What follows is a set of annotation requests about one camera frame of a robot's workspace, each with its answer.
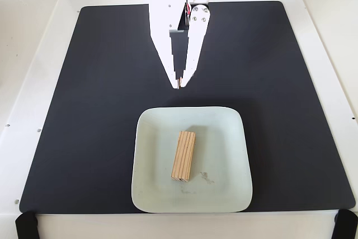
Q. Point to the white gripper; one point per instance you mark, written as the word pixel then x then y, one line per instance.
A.
pixel 161 23

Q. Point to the wooden block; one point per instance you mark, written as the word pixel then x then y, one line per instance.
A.
pixel 184 156

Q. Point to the white square plate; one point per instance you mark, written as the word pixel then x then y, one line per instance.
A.
pixel 156 166

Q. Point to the black table mat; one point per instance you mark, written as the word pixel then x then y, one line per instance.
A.
pixel 84 110

